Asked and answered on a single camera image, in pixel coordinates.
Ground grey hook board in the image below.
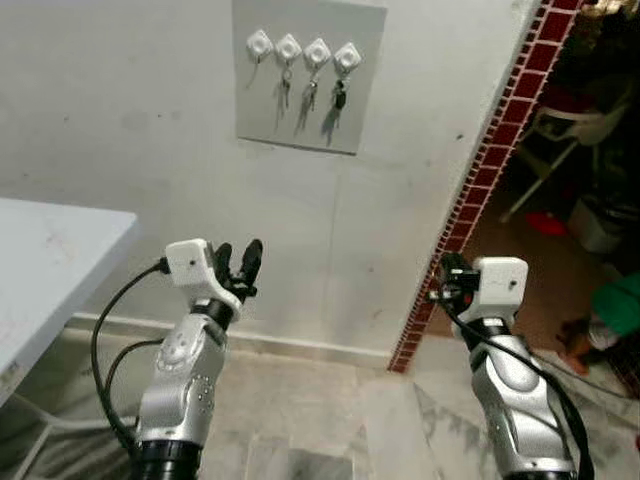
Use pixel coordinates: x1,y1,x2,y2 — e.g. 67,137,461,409
232,0,388,156

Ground hanging silver keys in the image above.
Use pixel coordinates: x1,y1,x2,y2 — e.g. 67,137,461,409
303,68,320,114
278,64,294,113

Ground red plastic bowl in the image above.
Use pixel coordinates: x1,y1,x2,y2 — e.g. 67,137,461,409
524,209,570,239

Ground white plastic bucket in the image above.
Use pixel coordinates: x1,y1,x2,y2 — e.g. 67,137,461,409
569,193,627,254

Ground person in green clothing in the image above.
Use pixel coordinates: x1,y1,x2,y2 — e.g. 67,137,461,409
558,270,640,377

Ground white plastic table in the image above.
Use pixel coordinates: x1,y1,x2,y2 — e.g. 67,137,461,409
0,197,139,406

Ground white plastic chair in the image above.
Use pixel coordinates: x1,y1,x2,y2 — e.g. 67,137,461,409
500,92,629,223

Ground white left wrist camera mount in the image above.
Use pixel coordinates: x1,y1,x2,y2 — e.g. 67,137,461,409
165,238,243,313

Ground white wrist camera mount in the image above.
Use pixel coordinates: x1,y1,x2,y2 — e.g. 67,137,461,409
165,238,243,313
470,256,530,323

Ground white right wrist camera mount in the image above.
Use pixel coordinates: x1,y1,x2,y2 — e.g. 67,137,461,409
470,256,530,323

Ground red tiled wall border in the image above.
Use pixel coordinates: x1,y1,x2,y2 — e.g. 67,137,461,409
388,0,583,374

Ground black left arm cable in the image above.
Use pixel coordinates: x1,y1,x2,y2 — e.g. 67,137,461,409
90,258,171,461

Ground white wall hook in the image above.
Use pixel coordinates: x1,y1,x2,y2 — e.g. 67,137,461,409
304,38,332,72
275,33,303,67
333,42,363,79
246,29,274,63

